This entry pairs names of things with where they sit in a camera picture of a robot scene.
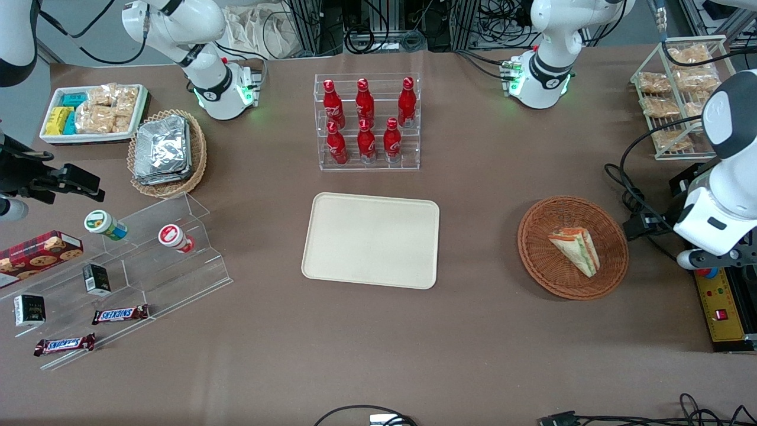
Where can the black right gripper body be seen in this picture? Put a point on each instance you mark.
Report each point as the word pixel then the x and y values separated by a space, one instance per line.
pixel 25 173

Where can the triangular sandwich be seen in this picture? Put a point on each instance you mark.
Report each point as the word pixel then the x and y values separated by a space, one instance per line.
pixel 576 248

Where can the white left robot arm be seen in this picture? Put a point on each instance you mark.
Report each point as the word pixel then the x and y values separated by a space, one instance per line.
pixel 547 59

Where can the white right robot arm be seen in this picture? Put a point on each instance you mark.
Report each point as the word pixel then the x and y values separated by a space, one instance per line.
pixel 213 83

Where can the white rectangular snack tray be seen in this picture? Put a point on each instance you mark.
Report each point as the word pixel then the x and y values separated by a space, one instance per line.
pixel 53 138

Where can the brown wicker basket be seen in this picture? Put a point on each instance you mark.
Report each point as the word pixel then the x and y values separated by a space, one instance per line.
pixel 544 260

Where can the light wicker basket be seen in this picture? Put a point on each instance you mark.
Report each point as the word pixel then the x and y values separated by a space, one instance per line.
pixel 198 160

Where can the beige plastic tray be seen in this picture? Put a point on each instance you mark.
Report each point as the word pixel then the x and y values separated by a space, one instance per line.
pixel 369 239

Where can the green label yogurt cup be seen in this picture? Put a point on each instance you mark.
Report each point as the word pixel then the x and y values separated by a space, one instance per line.
pixel 100 223

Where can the teal snack packet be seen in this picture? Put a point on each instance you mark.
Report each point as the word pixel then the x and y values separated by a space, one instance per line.
pixel 74 99
pixel 70 124

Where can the clear rice cracker pack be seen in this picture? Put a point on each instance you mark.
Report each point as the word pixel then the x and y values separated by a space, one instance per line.
pixel 94 119
pixel 122 123
pixel 127 99
pixel 102 94

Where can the yellow snack packet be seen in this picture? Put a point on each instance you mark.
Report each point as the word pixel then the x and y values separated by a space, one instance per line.
pixel 57 120

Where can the yellow emergency stop control box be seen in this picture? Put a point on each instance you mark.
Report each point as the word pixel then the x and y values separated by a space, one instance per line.
pixel 718 313

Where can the red tartan cookie box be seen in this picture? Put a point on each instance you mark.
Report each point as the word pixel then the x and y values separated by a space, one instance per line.
pixel 35 254

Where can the clear cracker snack bag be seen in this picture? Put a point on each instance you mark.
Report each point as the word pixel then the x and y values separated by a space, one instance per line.
pixel 653 83
pixel 659 106
pixel 689 54
pixel 671 141
pixel 696 80

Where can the silver foil packet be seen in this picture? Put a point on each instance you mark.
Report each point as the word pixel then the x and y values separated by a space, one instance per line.
pixel 162 148

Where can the small black drink carton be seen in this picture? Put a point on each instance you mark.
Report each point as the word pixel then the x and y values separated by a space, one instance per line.
pixel 29 310
pixel 96 280

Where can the red label yogurt cup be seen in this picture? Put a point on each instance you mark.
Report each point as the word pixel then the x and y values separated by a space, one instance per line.
pixel 171 235

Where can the clear acrylic stepped shelf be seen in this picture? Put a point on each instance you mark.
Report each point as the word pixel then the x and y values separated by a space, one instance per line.
pixel 171 278

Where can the brown Snickers bar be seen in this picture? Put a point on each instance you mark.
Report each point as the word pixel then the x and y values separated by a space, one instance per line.
pixel 120 314
pixel 64 344

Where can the black plug connector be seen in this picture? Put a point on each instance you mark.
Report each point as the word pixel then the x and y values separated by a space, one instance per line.
pixel 557 419

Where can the white plastic bag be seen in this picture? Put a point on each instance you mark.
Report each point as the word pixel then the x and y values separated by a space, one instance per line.
pixel 254 29

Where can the red cola bottle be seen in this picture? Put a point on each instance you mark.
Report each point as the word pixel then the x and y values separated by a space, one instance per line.
pixel 366 145
pixel 391 142
pixel 365 103
pixel 406 103
pixel 333 106
pixel 336 148

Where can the clear acrylic bottle rack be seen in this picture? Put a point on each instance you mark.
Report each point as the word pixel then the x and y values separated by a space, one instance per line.
pixel 378 165

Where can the white plug connector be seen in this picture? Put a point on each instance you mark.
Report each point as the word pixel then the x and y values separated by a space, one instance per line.
pixel 387 420

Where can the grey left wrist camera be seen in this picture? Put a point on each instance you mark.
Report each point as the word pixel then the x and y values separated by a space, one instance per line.
pixel 695 260

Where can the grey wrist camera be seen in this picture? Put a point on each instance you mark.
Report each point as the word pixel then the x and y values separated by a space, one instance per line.
pixel 10 209
pixel 695 260

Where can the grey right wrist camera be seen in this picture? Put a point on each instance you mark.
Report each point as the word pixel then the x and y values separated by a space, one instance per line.
pixel 10 209

